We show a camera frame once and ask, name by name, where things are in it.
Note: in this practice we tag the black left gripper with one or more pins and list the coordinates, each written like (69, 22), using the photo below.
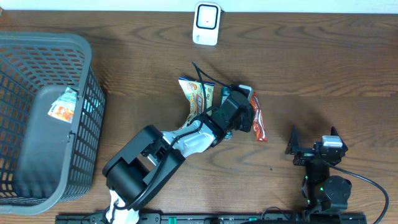
(247, 126)

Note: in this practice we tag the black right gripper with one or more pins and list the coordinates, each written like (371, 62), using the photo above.
(293, 147)

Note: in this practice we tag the red snack packet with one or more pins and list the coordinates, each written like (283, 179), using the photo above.
(258, 124)

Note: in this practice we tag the cream yellow snack bag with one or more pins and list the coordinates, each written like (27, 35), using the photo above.
(198, 100)

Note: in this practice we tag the green orange snack packet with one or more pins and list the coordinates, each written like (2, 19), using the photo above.
(63, 107)

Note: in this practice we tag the teal blister pack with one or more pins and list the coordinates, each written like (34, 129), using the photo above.
(224, 95)

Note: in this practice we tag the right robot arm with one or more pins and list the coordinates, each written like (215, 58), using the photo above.
(326, 193)

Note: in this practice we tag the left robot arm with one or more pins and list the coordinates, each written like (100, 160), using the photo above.
(137, 173)

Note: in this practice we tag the white barcode scanner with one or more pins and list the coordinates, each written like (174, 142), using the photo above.
(206, 23)

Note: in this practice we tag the grey plastic shopping basket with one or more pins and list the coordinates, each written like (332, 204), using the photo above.
(45, 161)

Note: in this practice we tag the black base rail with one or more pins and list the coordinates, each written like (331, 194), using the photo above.
(272, 217)

